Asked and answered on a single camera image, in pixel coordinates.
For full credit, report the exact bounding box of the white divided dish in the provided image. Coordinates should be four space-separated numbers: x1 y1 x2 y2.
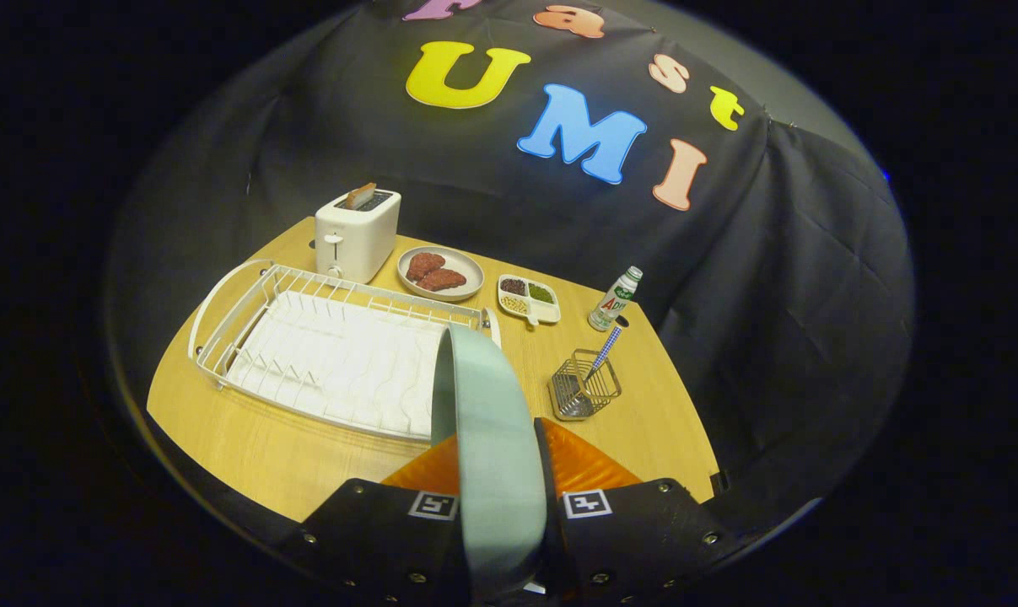
497 274 562 328

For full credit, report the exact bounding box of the white toaster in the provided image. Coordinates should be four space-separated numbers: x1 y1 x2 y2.
315 189 402 284

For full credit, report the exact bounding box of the light green plate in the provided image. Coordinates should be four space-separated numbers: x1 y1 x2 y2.
430 325 550 604

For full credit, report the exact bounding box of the metal wire basket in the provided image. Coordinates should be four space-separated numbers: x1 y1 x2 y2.
550 348 623 422

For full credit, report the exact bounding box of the spoon with blue checkered handle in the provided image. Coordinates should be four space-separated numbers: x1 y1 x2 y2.
583 325 626 384

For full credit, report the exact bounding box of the white wire dish rack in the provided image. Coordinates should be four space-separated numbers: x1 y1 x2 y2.
188 259 503 443

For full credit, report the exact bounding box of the white drink bottle green label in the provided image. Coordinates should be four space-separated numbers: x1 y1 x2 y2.
588 266 644 332

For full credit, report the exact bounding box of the beige round plate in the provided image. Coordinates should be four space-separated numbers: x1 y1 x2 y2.
396 245 486 303

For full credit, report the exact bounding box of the black backdrop cloth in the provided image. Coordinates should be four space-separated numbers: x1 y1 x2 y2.
104 0 914 540

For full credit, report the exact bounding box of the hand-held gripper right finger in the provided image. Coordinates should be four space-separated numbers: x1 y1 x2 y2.
532 417 739 606

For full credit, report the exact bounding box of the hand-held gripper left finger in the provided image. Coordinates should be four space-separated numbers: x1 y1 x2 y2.
294 432 476 606

